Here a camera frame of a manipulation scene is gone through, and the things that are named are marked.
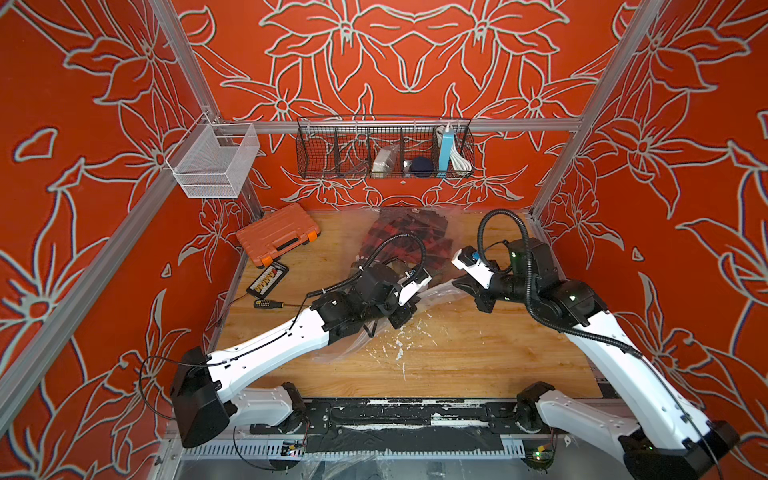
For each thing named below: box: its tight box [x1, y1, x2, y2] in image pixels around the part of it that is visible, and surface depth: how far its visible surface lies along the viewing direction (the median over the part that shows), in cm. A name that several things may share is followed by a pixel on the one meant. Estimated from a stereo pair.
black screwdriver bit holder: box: [246, 261, 289, 299], surface depth 100 cm
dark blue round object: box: [412, 156, 433, 179], surface depth 96 cm
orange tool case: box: [236, 203, 321, 269], surface depth 109 cm
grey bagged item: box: [372, 144, 399, 173], surface depth 95 cm
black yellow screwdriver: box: [253, 300, 309, 309], surface depth 94 cm
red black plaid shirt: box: [356, 207, 453, 273], surface depth 109 cm
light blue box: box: [438, 132, 454, 172], surface depth 90 cm
